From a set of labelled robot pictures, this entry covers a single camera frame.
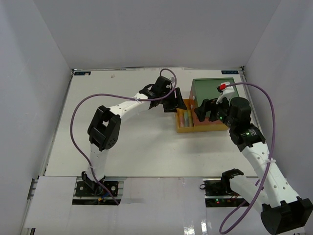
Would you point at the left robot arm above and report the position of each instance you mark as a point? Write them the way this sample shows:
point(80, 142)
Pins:
point(105, 126)

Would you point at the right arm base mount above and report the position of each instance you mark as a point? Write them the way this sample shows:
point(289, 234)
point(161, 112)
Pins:
point(218, 193)

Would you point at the green highlighter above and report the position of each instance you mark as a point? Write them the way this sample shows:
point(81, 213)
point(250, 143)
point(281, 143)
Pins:
point(185, 116)

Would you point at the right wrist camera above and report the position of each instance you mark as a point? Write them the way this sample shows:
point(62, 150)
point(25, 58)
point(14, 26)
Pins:
point(226, 91)

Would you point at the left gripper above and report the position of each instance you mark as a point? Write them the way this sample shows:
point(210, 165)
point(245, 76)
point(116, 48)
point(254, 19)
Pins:
point(171, 107)

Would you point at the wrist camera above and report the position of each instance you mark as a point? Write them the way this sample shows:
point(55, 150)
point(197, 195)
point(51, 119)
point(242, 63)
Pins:
point(173, 80)
point(226, 91)

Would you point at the stacked drawer box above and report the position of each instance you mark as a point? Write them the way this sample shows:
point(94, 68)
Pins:
point(206, 88)

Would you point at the yellow highlighter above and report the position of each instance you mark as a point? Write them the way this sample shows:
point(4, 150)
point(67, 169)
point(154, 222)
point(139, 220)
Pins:
point(190, 119)

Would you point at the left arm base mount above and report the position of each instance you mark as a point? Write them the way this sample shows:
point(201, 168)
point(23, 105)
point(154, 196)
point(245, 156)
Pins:
point(88, 187)

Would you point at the orange pink highlighter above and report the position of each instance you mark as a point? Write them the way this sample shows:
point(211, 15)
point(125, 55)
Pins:
point(181, 118)

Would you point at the yellow bottom drawer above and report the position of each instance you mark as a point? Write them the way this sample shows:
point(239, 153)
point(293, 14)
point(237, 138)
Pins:
point(184, 129)

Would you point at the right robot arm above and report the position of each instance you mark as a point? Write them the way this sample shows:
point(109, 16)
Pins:
point(280, 207)

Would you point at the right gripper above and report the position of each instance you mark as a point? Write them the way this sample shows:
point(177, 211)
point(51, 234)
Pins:
point(209, 105)

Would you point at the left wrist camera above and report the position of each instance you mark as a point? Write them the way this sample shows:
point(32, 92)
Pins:
point(173, 80)

